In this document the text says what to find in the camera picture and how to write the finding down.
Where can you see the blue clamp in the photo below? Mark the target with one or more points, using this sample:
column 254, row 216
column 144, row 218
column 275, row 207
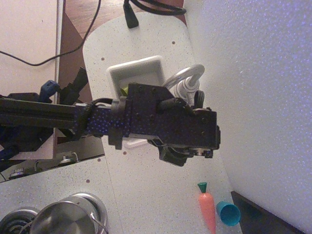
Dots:
column 48, row 90

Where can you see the silver stove burner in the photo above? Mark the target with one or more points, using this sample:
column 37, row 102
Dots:
column 18, row 221

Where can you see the orange toy carrot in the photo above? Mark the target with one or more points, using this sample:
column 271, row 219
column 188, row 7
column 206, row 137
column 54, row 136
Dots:
column 207, row 207

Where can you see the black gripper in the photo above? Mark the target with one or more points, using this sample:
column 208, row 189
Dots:
column 170, row 124

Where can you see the green plastic cup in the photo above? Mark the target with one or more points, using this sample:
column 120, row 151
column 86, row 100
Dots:
column 124, row 91

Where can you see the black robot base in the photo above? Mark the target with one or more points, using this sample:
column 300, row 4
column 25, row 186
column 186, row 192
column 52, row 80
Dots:
column 22, row 127

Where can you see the silver faucet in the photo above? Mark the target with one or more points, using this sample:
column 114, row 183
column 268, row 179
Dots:
column 185, row 83

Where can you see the teal plastic cup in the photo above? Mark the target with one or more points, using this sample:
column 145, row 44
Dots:
column 228, row 213

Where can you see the silver stove knob left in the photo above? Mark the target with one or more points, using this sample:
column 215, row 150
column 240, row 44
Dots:
column 17, row 173

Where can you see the silver stove knob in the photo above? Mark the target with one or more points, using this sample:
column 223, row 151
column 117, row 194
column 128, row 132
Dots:
column 69, row 159
column 17, row 173

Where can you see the stainless steel pot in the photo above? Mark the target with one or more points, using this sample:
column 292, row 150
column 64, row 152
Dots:
column 79, row 213

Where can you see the white toy sink basin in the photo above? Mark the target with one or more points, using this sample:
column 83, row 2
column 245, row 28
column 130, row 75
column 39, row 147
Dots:
column 146, row 71

